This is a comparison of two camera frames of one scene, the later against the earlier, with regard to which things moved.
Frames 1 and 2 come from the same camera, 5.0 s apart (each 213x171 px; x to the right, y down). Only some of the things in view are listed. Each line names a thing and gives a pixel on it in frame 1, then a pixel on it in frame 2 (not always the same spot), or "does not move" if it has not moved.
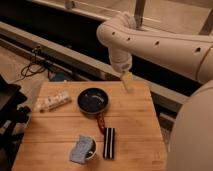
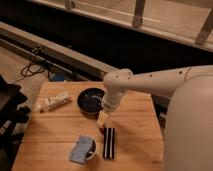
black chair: x=12 y=119 does not move
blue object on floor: x=59 y=77 does not move
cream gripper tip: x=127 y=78 -> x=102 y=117
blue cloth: x=81 y=149 does not move
